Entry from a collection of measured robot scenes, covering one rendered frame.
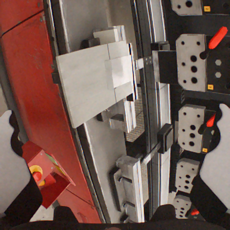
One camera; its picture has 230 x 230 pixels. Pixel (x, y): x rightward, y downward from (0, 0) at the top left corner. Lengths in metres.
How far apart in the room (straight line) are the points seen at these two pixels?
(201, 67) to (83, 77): 0.30
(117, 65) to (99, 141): 0.32
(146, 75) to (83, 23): 0.40
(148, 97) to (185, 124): 0.39
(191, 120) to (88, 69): 0.32
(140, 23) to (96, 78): 0.43
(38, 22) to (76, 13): 0.16
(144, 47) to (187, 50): 0.39
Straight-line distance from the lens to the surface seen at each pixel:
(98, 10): 0.72
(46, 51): 0.71
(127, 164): 0.85
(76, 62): 0.46
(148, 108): 0.94
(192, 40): 0.49
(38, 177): 0.70
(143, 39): 0.86
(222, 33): 0.44
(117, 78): 0.57
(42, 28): 0.71
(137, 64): 0.65
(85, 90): 0.48
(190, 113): 0.55
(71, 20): 0.63
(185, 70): 0.51
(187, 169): 0.67
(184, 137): 0.59
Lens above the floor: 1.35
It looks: 37 degrees down
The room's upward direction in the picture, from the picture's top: 101 degrees clockwise
